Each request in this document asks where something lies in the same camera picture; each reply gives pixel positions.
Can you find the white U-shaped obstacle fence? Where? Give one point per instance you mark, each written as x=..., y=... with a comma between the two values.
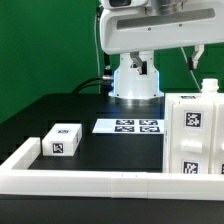
x=16, y=178

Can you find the white base tag sheet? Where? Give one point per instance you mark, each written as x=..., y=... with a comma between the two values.
x=129, y=126

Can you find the white cabinet body box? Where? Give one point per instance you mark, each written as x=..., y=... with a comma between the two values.
x=209, y=92

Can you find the white cabinet door panel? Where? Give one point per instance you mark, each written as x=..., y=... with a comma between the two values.
x=217, y=158
x=191, y=136

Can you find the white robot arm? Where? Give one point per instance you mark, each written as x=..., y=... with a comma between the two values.
x=128, y=83

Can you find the white cabinet top block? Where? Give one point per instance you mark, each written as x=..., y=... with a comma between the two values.
x=62, y=140

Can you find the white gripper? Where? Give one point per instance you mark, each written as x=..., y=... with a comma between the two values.
x=132, y=31

